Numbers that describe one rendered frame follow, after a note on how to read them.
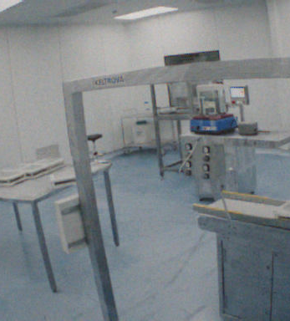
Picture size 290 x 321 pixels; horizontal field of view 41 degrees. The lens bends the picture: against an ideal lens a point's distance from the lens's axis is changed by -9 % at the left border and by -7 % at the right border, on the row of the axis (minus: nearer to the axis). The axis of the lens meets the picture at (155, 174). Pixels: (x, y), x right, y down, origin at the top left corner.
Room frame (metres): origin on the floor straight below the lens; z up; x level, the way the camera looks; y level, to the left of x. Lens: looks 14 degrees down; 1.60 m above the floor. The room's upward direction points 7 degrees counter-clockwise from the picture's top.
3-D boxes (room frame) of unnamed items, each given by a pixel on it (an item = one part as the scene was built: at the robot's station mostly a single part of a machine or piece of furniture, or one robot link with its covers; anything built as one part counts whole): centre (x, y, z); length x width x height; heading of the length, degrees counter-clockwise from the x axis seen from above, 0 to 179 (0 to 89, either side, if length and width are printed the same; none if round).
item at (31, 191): (3.68, 1.32, 0.80); 1.50 x 1.10 x 0.04; 62
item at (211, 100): (2.23, -0.35, 1.44); 0.15 x 0.15 x 0.19
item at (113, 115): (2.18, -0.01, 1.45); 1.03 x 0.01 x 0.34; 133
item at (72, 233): (1.84, 0.40, 0.96); 0.17 x 0.06 x 0.26; 133
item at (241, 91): (4.92, -1.12, 1.07); 0.23 x 0.10 x 0.62; 51
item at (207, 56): (8.16, -0.97, 1.43); 1.32 x 0.01 x 1.11; 51
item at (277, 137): (2.13, -0.50, 1.24); 0.62 x 0.38 x 0.04; 43
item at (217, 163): (2.18, -0.27, 1.13); 0.22 x 0.11 x 0.20; 43
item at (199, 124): (2.23, -0.34, 1.30); 0.21 x 0.20 x 0.09; 133
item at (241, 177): (4.94, -0.87, 0.38); 0.63 x 0.57 x 0.76; 51
